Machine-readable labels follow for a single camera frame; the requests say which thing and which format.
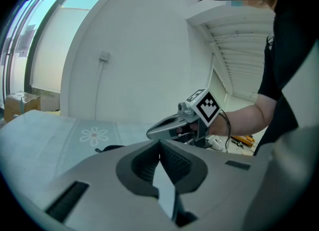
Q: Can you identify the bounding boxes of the white black-patterned bag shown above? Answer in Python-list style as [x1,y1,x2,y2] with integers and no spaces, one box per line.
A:
[205,135,229,152]

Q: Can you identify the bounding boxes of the light blue face mask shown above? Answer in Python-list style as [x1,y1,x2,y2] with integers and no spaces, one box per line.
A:
[225,0,248,8]

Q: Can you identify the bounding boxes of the black wrist cord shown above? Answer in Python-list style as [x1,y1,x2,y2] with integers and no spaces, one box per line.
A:
[218,109,233,151]

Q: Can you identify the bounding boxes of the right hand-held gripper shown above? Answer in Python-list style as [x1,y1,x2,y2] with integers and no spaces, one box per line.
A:
[146,87,222,148]

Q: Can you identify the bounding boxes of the white wall cable conduit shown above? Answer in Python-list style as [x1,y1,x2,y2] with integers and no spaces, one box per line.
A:
[95,61,106,119]

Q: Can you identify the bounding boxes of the yellow black tool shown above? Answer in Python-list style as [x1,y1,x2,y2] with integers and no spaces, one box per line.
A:
[230,135,255,149]

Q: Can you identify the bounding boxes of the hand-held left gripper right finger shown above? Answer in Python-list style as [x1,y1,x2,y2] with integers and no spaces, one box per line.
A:
[159,140,272,231]

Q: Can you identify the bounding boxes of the person's black clothes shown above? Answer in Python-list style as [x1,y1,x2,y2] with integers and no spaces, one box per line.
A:
[252,0,319,156]

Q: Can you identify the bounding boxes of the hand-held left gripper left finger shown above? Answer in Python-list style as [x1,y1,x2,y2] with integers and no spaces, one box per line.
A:
[27,140,175,231]

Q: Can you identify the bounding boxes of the light blue floral tablecloth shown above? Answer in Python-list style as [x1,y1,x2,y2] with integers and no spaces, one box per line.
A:
[0,110,176,222]

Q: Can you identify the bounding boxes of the person's right forearm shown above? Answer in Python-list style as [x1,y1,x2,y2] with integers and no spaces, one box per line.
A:
[208,93,279,137]

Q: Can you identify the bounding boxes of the large brown cardboard box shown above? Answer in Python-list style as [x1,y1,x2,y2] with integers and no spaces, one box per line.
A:
[3,91,41,122]

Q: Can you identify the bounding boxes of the person's right hand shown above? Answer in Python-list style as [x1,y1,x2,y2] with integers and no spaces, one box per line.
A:
[188,122,200,136]

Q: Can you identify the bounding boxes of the black framed glass door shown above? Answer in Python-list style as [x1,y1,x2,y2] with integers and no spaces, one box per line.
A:
[0,0,120,97]

